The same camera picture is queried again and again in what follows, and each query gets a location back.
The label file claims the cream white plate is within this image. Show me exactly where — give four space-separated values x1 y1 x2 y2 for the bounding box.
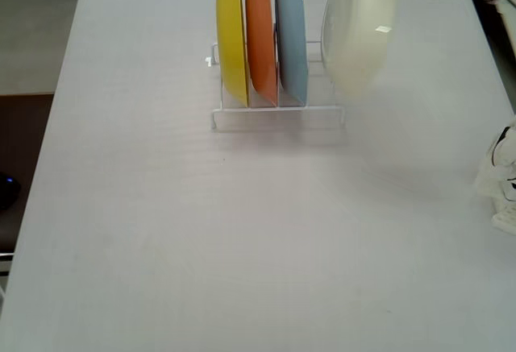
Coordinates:
321 0 398 106

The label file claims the blue plate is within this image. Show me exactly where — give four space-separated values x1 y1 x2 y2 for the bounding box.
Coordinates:
274 0 310 106

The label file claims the orange plate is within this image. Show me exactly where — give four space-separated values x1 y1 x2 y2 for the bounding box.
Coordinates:
244 0 279 107

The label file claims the yellow plate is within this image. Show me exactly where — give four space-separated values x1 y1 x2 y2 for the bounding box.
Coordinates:
216 0 250 108

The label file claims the black computer mouse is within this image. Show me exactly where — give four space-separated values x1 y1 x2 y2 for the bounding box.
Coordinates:
0 170 21 211

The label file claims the white wire plate rack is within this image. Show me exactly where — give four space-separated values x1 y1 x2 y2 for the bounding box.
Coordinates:
204 23 347 131

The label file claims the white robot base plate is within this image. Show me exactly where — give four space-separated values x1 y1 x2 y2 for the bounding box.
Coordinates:
490 209 516 235

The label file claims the white metal rail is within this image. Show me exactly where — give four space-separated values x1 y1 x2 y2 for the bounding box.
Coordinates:
0 251 15 276

